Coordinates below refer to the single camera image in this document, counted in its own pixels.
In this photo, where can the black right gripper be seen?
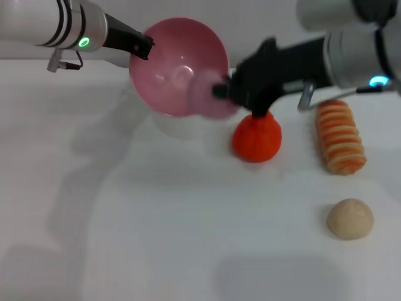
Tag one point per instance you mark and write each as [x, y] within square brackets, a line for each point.
[272, 75]

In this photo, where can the beige round bun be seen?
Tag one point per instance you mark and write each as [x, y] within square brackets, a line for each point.
[351, 221]

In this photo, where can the orange striped bread roll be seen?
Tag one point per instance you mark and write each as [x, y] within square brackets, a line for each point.
[340, 138]

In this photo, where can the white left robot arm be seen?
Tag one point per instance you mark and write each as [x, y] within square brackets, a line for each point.
[37, 22]

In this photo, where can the orange toy pear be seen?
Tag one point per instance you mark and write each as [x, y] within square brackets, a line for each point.
[257, 142]

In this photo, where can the pink plastic bowl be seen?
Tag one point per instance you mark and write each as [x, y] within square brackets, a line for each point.
[175, 53]

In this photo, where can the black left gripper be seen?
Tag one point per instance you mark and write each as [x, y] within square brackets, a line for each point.
[120, 34]

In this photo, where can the pink toy peach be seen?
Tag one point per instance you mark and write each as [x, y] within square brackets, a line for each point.
[203, 100]

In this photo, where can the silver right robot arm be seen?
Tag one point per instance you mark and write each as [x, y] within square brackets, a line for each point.
[354, 47]

